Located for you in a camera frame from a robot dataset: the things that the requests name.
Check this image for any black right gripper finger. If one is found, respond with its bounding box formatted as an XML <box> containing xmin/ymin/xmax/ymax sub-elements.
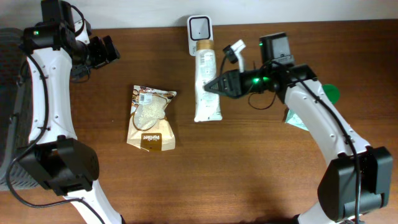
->
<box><xmin>204</xmin><ymin>83</ymin><xmax>223</xmax><ymax>93</ymax></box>
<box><xmin>207</xmin><ymin>77</ymin><xmax>223</xmax><ymax>89</ymax></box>

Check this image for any grey perforated plastic basket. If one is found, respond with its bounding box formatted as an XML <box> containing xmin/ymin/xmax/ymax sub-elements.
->
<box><xmin>1</xmin><ymin>28</ymin><xmax>32</xmax><ymax>192</ymax></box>

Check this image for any white barcode scanner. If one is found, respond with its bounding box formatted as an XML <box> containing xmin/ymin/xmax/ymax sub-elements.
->
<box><xmin>187</xmin><ymin>15</ymin><xmax>213</xmax><ymax>57</ymax></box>

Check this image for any teal wipes packet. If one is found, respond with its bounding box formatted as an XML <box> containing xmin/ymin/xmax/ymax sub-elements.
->
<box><xmin>285</xmin><ymin>110</ymin><xmax>308</xmax><ymax>131</ymax></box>

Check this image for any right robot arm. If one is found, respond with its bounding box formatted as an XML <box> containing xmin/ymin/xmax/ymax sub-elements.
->
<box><xmin>204</xmin><ymin>32</ymin><xmax>393</xmax><ymax>223</ymax></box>

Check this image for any white tube gold cap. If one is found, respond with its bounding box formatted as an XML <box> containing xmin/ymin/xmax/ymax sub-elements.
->
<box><xmin>193</xmin><ymin>39</ymin><xmax>223</xmax><ymax>123</ymax></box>

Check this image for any green lid jar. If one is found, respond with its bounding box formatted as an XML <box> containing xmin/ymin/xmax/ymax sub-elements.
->
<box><xmin>322</xmin><ymin>84</ymin><xmax>340</xmax><ymax>104</ymax></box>

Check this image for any beige grain pouch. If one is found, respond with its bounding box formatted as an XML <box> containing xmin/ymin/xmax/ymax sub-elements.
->
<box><xmin>127</xmin><ymin>85</ymin><xmax>177</xmax><ymax>152</ymax></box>

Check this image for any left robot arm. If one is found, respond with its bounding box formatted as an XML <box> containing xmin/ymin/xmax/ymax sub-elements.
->
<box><xmin>14</xmin><ymin>1</ymin><xmax>124</xmax><ymax>223</ymax></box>

